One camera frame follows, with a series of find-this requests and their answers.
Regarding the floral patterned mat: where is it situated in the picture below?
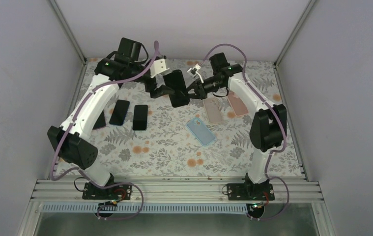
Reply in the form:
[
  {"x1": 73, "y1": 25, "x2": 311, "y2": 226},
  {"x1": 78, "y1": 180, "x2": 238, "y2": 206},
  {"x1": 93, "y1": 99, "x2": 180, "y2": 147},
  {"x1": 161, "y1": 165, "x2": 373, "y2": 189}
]
[{"x1": 89, "y1": 82, "x2": 258, "y2": 177}]

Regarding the aluminium rail frame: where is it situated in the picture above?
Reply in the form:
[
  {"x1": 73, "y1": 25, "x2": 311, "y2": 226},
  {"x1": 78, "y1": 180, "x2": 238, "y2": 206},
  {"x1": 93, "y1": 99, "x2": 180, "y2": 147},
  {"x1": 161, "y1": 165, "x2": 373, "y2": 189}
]
[{"x1": 30, "y1": 176, "x2": 324, "y2": 204}]

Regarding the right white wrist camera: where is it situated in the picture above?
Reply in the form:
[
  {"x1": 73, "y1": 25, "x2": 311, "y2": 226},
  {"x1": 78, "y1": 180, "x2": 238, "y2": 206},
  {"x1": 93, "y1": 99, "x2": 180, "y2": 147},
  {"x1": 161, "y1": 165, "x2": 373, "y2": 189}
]
[{"x1": 187, "y1": 64, "x2": 204, "y2": 84}]

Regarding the beige phone case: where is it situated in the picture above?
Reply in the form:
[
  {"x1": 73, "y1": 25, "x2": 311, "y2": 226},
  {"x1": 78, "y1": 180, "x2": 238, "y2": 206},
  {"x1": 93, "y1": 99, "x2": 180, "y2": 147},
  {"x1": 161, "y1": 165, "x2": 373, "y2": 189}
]
[{"x1": 203, "y1": 97, "x2": 223, "y2": 124}]

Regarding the purple cable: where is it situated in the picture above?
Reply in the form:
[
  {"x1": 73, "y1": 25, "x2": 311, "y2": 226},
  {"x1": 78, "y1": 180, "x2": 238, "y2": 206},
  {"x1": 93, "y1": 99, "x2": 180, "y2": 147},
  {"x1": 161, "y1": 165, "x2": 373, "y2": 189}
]
[
  {"x1": 49, "y1": 40, "x2": 160, "y2": 221},
  {"x1": 199, "y1": 43, "x2": 291, "y2": 221}
]

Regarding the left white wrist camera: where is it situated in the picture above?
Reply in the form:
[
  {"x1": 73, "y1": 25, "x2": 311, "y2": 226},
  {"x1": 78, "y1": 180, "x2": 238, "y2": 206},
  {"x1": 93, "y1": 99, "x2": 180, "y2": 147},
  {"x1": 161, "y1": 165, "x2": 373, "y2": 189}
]
[{"x1": 149, "y1": 59, "x2": 171, "y2": 78}]

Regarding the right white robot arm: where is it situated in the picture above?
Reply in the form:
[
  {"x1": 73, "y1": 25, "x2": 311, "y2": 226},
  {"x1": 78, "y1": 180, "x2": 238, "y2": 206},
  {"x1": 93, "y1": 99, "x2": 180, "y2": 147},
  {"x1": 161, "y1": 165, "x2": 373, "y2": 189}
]
[{"x1": 186, "y1": 53, "x2": 287, "y2": 200}]

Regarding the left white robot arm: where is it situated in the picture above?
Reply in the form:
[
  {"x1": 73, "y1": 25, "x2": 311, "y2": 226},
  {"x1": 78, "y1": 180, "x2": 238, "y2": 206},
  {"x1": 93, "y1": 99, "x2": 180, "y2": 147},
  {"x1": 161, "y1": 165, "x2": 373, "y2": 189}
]
[{"x1": 47, "y1": 38, "x2": 174, "y2": 199}]

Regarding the light-blue phone case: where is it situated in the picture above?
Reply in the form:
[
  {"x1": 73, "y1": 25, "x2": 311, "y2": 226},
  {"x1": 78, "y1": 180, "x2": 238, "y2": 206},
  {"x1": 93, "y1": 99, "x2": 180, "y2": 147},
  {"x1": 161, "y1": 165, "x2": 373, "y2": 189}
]
[{"x1": 186, "y1": 118, "x2": 216, "y2": 147}]

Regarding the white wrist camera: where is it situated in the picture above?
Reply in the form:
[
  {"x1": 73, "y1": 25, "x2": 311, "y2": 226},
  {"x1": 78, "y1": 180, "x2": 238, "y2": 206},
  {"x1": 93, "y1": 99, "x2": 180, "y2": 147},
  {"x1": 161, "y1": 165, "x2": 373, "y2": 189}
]
[
  {"x1": 187, "y1": 64, "x2": 204, "y2": 84},
  {"x1": 149, "y1": 59, "x2": 171, "y2": 78}
]

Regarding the pink phone case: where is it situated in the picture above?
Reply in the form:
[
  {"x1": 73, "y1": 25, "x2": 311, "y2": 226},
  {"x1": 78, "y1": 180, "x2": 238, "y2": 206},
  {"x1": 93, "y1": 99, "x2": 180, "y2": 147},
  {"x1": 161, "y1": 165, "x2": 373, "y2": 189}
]
[{"x1": 227, "y1": 92, "x2": 249, "y2": 117}]

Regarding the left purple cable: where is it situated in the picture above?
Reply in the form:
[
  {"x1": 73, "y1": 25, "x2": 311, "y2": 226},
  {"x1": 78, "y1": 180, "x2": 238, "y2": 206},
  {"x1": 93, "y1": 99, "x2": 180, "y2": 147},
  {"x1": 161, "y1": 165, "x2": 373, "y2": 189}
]
[{"x1": 49, "y1": 40, "x2": 160, "y2": 221}]

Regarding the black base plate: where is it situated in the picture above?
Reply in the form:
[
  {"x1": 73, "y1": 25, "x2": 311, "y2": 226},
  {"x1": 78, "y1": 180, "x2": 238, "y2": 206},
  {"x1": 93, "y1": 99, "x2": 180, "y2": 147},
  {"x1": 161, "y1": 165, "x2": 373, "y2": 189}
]
[
  {"x1": 82, "y1": 183, "x2": 132, "y2": 201},
  {"x1": 226, "y1": 183, "x2": 275, "y2": 201}
]

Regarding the blue phone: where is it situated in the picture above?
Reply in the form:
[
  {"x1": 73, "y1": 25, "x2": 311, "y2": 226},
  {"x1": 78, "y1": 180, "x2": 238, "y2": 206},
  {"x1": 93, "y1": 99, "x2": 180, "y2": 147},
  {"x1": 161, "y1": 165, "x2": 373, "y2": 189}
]
[{"x1": 109, "y1": 100, "x2": 130, "y2": 126}]

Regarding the perforated cable duct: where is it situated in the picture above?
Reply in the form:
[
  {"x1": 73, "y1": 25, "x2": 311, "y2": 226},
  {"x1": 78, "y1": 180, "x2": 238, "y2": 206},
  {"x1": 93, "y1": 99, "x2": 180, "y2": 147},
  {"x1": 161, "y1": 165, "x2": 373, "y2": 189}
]
[{"x1": 41, "y1": 202, "x2": 248, "y2": 214}]

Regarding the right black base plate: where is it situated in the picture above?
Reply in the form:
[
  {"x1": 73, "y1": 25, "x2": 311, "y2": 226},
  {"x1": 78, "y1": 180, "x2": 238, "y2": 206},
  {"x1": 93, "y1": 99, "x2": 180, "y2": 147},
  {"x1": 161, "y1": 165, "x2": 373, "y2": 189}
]
[{"x1": 226, "y1": 183, "x2": 275, "y2": 201}]

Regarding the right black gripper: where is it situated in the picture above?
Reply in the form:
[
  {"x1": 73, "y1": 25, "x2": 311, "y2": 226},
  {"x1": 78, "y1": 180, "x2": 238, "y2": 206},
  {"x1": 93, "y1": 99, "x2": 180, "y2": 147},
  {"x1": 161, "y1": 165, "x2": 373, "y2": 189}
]
[{"x1": 182, "y1": 75, "x2": 226, "y2": 99}]

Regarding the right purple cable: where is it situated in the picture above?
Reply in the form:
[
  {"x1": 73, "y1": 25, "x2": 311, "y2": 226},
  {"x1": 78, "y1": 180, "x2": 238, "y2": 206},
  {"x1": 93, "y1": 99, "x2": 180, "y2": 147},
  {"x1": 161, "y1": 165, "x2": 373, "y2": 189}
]
[{"x1": 199, "y1": 43, "x2": 291, "y2": 221}]

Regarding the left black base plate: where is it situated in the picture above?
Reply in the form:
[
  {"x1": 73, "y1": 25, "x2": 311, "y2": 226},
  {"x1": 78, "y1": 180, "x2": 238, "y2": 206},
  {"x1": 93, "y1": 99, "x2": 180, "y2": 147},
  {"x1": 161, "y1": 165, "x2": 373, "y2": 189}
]
[{"x1": 82, "y1": 183, "x2": 132, "y2": 201}]

